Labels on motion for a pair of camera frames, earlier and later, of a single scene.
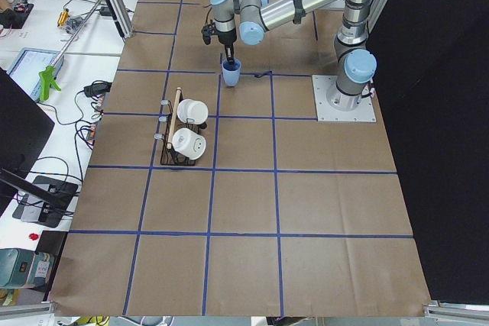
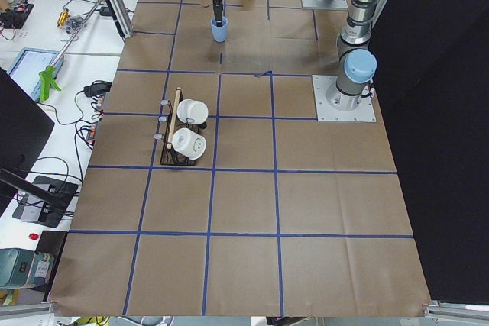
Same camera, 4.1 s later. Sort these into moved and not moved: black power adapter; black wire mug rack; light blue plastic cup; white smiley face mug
Moved: light blue plastic cup
Not moved: black power adapter; black wire mug rack; white smiley face mug
